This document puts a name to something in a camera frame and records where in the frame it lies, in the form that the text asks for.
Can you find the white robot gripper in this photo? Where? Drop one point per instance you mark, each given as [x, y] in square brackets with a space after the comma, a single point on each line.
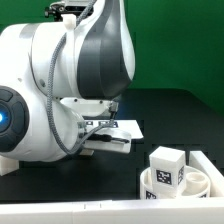
[108, 139]

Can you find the white L-shaped wall fixture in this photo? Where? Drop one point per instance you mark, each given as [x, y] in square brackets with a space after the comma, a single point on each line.
[161, 211]

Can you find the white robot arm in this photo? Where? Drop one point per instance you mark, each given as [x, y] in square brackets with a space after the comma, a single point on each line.
[59, 82]

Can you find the white marker sheet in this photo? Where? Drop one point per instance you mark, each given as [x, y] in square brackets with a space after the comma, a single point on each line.
[130, 126]

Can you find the black camera on stand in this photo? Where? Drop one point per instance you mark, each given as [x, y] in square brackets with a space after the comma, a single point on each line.
[59, 7]

